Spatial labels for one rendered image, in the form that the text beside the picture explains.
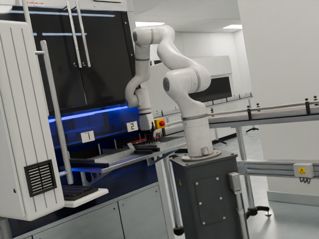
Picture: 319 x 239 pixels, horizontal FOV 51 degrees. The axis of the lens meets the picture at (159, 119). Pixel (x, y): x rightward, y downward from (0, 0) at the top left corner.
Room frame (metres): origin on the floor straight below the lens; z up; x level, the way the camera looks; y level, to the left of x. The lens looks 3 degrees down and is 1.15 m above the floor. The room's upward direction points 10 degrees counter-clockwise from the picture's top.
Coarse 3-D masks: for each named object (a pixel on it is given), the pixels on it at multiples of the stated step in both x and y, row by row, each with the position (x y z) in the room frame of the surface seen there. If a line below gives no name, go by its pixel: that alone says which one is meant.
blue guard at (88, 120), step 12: (108, 108) 2.14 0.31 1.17; (120, 108) 2.19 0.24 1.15; (132, 108) 2.26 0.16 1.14; (48, 120) 1.87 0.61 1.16; (72, 120) 1.96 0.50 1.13; (84, 120) 2.02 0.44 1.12; (96, 120) 2.07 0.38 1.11; (108, 120) 2.12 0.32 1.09; (120, 120) 2.18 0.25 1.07; (132, 120) 2.25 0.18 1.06; (72, 132) 1.96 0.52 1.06; (96, 132) 2.06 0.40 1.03; (108, 132) 2.11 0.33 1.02; (120, 132) 2.17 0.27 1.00
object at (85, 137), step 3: (84, 132) 2.00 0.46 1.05; (87, 132) 2.02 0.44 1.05; (90, 132) 2.03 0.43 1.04; (93, 132) 2.04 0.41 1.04; (81, 135) 1.99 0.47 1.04; (84, 135) 2.00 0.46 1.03; (87, 135) 2.01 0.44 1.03; (90, 135) 2.03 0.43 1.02; (93, 135) 2.04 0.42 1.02; (84, 138) 2.00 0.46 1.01; (87, 138) 2.01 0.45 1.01; (90, 138) 2.02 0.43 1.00; (93, 138) 2.04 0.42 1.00; (84, 141) 2.00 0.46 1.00; (87, 141) 2.01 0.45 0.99
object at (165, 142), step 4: (180, 136) 2.09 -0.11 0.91; (184, 136) 2.06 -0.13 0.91; (160, 140) 2.24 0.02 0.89; (164, 140) 2.21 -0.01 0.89; (168, 140) 2.18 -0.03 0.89; (172, 140) 1.95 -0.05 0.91; (176, 140) 1.97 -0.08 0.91; (180, 140) 1.99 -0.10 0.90; (184, 140) 2.02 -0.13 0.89; (156, 144) 2.16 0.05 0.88; (160, 144) 1.89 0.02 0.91; (164, 144) 1.91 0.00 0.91; (168, 144) 1.93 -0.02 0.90; (172, 144) 1.95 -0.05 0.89; (176, 144) 1.97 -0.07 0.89; (160, 148) 1.89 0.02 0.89; (164, 148) 1.91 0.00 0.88
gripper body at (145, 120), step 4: (140, 116) 2.10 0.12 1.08; (144, 116) 2.07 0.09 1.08; (148, 116) 2.05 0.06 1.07; (152, 116) 2.08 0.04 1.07; (140, 120) 2.11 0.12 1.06; (144, 120) 2.07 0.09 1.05; (148, 120) 2.05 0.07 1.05; (152, 120) 2.06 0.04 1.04; (140, 124) 2.11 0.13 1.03; (144, 124) 2.08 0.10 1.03; (148, 124) 2.05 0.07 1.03; (144, 128) 2.08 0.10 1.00; (148, 128) 2.05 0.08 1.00
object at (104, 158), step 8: (104, 152) 2.14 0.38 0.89; (112, 152) 2.07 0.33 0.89; (120, 152) 1.84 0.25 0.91; (128, 152) 1.88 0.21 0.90; (72, 160) 1.93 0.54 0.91; (80, 160) 1.85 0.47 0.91; (88, 160) 1.78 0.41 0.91; (96, 160) 1.74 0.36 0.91; (104, 160) 1.77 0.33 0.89; (112, 160) 1.80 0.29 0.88
